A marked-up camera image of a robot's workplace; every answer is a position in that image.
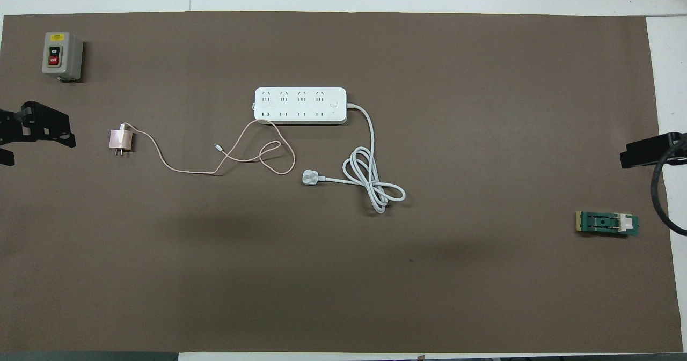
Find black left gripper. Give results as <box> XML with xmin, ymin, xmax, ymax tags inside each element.
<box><xmin>0</xmin><ymin>101</ymin><xmax>76</xmax><ymax>167</ymax></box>

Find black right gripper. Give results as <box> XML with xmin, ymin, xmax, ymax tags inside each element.
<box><xmin>621</xmin><ymin>132</ymin><xmax>687</xmax><ymax>168</ymax></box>

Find pink wall charger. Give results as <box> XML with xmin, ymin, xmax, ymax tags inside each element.
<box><xmin>109</xmin><ymin>123</ymin><xmax>135</xmax><ymax>156</ymax></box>

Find thin pink charging cable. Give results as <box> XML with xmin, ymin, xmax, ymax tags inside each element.
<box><xmin>129</xmin><ymin>119</ymin><xmax>296</xmax><ymax>176</ymax></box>

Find white power strip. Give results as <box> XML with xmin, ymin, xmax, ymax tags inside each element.
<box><xmin>254</xmin><ymin>86</ymin><xmax>348</xmax><ymax>126</ymax></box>

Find green circuit board module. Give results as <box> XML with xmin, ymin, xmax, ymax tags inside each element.
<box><xmin>576</xmin><ymin>211</ymin><xmax>640</xmax><ymax>238</ymax></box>

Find large brown table mat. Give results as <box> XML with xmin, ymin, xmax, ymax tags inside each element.
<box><xmin>0</xmin><ymin>11</ymin><xmax>678</xmax><ymax>353</ymax></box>

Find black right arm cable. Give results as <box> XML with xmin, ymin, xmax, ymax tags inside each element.
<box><xmin>651</xmin><ymin>140</ymin><xmax>687</xmax><ymax>237</ymax></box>

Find grey on-off switch box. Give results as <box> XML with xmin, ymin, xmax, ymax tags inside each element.
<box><xmin>42</xmin><ymin>32</ymin><xmax>84</xmax><ymax>83</ymax></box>

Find white power cord with plug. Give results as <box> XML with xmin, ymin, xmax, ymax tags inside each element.
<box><xmin>302</xmin><ymin>102</ymin><xmax>406</xmax><ymax>215</ymax></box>

